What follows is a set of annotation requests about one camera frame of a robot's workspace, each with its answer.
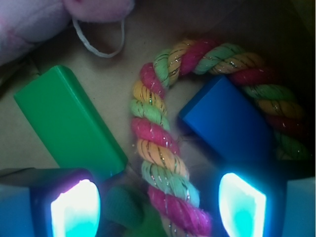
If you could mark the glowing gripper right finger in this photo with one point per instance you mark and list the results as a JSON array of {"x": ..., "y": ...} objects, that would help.
[{"x": 268, "y": 199}]

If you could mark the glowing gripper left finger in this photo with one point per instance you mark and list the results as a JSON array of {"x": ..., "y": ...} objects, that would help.
[{"x": 54, "y": 202}]

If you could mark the green rectangular block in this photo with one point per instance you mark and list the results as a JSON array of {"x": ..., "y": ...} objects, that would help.
[{"x": 64, "y": 118}]

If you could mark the blue rectangular block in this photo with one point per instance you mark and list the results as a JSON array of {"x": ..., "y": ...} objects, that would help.
[{"x": 228, "y": 122}]

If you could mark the green plush toy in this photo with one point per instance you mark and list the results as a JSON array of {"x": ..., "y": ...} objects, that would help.
[{"x": 131, "y": 209}]

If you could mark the brown paper bag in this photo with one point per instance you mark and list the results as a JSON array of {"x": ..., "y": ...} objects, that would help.
[{"x": 282, "y": 31}]

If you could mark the pink plush bunny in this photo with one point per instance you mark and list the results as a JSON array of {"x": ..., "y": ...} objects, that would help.
[{"x": 25, "y": 23}]

